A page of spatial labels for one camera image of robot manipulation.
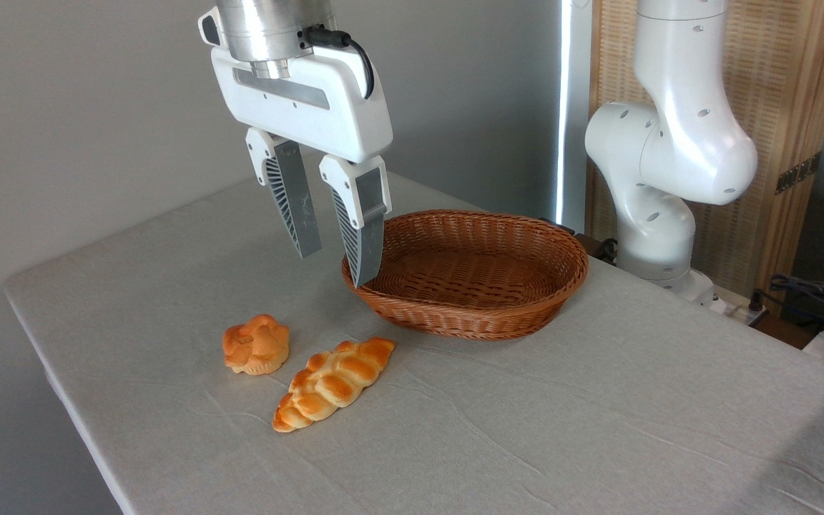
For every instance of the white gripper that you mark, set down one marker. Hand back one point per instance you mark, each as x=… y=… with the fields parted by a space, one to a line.
x=297 y=118

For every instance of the dark metal screen hinge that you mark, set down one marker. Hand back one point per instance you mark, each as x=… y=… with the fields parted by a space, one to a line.
x=798 y=173

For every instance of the wooden slatted folding screen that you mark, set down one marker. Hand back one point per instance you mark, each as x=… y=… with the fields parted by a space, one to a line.
x=784 y=71

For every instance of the long braided bread loaf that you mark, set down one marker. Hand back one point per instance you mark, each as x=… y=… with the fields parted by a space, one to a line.
x=333 y=385

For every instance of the brown oval wicker basket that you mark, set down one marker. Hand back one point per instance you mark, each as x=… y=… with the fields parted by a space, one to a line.
x=469 y=315

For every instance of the white power strip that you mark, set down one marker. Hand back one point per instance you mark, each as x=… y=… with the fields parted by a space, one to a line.
x=730 y=304

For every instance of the light grey tablecloth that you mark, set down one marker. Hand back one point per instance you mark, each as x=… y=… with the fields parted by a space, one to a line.
x=526 y=429

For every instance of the round orange bread bun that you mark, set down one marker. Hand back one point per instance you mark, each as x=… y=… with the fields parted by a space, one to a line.
x=256 y=346

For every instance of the white vertical post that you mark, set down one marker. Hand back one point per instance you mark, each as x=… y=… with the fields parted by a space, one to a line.
x=575 y=107

